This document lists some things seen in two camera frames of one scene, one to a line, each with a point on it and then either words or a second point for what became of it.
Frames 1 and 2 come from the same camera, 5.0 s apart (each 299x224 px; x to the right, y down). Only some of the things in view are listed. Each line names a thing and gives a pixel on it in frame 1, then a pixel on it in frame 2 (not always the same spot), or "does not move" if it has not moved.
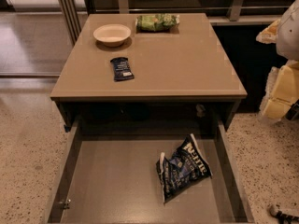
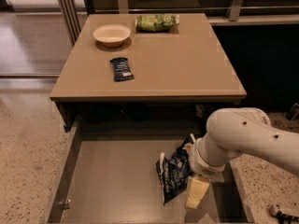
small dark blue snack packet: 121,69 does not move
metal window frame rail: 72,15 does not move
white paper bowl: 112,35 does not move
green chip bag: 157,22 does not move
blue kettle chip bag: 188,165 does not move
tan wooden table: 148,65 does not move
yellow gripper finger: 282,91 to 196,188
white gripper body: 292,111 to 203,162
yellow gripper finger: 269,35 to 189,146
